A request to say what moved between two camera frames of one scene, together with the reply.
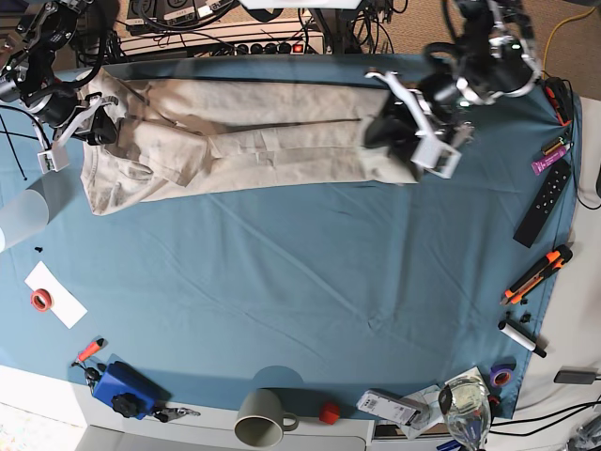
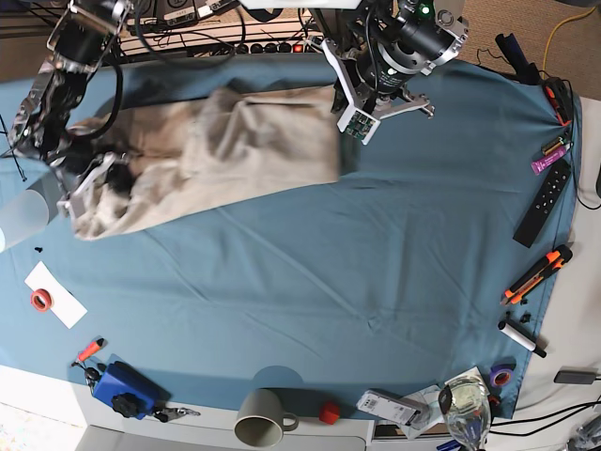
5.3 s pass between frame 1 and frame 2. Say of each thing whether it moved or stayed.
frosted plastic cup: stayed
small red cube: stayed
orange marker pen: stayed
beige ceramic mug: stayed
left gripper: moved
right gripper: moved
